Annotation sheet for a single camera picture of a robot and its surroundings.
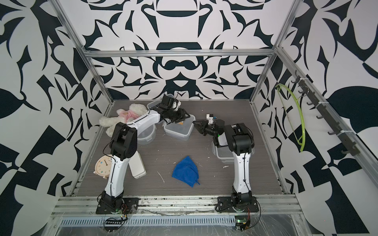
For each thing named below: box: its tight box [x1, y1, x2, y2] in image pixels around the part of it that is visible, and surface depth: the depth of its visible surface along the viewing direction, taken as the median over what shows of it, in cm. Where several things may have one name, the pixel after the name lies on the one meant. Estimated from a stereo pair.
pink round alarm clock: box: [93, 155, 113, 180], surface depth 87 cm
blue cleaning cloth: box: [172, 155, 201, 188], surface depth 84 cm
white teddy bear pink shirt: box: [99, 103, 149, 137], surface depth 101 cm
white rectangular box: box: [127, 150, 147, 179], surface depth 83 cm
